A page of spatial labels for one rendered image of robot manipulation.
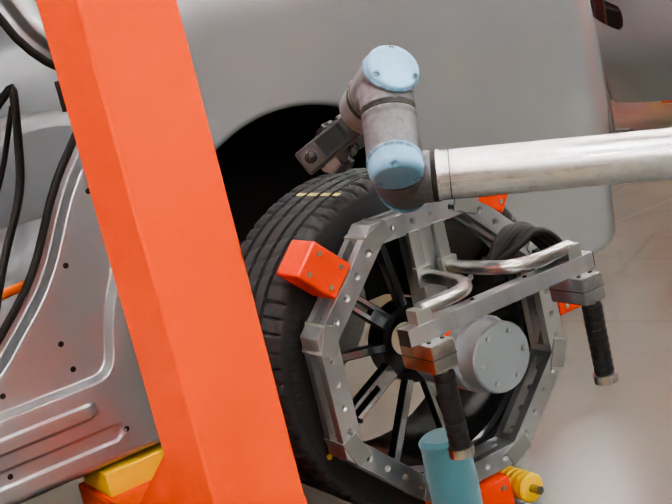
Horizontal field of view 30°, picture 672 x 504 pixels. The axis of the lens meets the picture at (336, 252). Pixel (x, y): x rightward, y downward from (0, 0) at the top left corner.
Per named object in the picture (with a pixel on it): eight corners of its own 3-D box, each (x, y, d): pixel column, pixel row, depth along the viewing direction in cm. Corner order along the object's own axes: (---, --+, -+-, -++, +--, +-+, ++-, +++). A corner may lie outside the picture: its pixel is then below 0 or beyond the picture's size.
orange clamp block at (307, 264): (329, 261, 224) (291, 238, 220) (353, 264, 218) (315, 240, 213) (313, 296, 223) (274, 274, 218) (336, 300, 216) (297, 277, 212)
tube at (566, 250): (511, 250, 238) (499, 196, 236) (582, 256, 222) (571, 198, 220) (439, 279, 229) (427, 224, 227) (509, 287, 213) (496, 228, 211)
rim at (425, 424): (349, 500, 259) (490, 325, 277) (416, 527, 239) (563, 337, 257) (200, 332, 238) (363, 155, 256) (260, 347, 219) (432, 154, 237)
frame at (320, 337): (562, 422, 256) (508, 164, 244) (584, 427, 250) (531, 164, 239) (347, 534, 228) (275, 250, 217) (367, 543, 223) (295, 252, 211)
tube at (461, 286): (430, 283, 228) (418, 227, 226) (499, 292, 212) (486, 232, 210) (352, 315, 219) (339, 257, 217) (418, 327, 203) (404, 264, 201)
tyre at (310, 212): (346, 553, 259) (527, 324, 283) (414, 585, 240) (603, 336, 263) (146, 334, 232) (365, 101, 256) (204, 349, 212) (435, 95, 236)
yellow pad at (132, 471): (145, 457, 263) (139, 435, 262) (174, 470, 252) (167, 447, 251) (84, 483, 256) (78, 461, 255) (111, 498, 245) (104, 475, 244)
